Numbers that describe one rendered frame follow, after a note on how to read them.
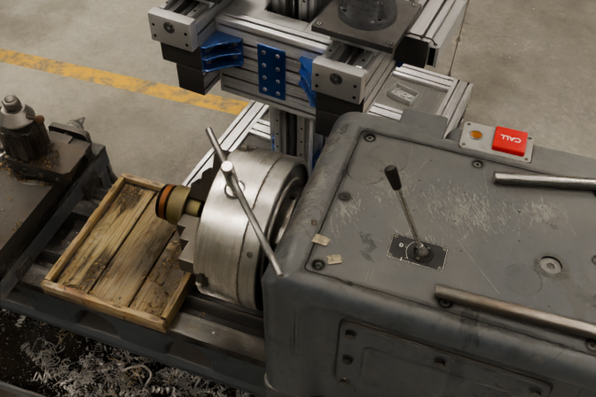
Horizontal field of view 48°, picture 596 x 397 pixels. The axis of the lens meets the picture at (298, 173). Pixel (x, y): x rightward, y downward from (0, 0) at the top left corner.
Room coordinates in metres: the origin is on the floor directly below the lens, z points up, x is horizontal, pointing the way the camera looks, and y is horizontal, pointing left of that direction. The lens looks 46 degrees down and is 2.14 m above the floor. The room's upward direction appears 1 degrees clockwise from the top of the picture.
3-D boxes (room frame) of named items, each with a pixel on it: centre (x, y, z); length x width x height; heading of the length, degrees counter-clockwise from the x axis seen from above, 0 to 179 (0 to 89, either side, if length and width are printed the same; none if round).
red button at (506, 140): (0.92, -0.40, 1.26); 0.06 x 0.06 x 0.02; 71
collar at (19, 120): (1.13, 0.64, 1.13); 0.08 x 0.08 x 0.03
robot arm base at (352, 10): (1.50, -0.18, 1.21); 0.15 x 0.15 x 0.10
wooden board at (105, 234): (0.95, 0.36, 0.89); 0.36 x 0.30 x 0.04; 161
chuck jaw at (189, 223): (0.80, 0.20, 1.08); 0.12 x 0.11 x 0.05; 161
